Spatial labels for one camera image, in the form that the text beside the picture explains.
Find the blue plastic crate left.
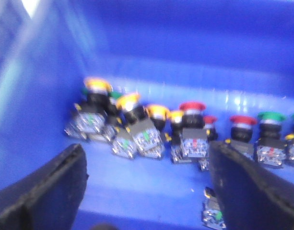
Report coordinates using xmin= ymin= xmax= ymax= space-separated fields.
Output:
xmin=0 ymin=0 xmax=294 ymax=230

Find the green push button right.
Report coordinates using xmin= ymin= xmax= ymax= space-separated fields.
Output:
xmin=254 ymin=111 xmax=286 ymax=168

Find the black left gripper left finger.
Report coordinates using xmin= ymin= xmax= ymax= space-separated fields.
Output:
xmin=0 ymin=144 xmax=88 ymax=230

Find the red push button right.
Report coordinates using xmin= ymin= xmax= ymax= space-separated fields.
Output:
xmin=225 ymin=115 xmax=257 ymax=161

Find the yellow push button far left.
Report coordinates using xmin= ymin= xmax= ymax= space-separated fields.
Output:
xmin=64 ymin=77 xmax=112 ymax=141

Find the red push button centre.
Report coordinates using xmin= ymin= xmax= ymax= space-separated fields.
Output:
xmin=179 ymin=101 xmax=208 ymax=160

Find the yellow push button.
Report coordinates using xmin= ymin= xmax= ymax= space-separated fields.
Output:
xmin=146 ymin=104 xmax=171 ymax=142
xmin=64 ymin=77 xmax=112 ymax=141
xmin=112 ymin=92 xmax=165 ymax=159
xmin=165 ymin=110 xmax=183 ymax=163

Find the small red push button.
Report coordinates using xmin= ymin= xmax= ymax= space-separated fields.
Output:
xmin=199 ymin=115 xmax=219 ymax=172

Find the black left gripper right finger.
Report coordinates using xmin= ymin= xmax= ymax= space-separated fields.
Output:
xmin=209 ymin=141 xmax=294 ymax=230

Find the push button contact block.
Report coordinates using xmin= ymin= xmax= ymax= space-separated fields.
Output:
xmin=201 ymin=187 xmax=226 ymax=230

